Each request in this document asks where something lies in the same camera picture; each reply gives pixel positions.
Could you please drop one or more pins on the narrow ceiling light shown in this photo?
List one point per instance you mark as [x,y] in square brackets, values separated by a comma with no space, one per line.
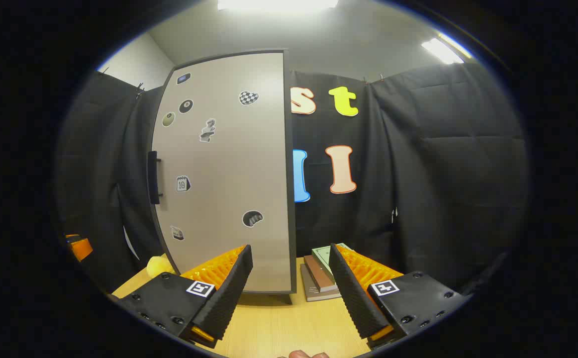
[440,49]

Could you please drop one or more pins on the pale yellow potato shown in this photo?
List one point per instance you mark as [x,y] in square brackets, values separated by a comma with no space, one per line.
[158,266]

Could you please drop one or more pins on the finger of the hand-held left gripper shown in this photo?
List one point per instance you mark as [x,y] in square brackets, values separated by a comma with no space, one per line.
[81,247]

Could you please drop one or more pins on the large ceiling light panel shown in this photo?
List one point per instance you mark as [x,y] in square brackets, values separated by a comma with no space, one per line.
[276,4]

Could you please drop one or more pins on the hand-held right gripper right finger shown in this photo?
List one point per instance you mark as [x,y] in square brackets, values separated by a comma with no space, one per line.
[356,303]

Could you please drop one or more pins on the black backdrop cloth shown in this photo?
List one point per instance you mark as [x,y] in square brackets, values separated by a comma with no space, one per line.
[443,174]

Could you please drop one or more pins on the grey cabinet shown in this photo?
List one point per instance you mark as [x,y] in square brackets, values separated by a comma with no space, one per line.
[291,199]

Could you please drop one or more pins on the brown book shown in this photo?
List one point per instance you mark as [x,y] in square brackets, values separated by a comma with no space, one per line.
[319,278]

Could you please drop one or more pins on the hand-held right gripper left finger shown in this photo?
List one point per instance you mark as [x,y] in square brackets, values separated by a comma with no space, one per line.
[229,293]

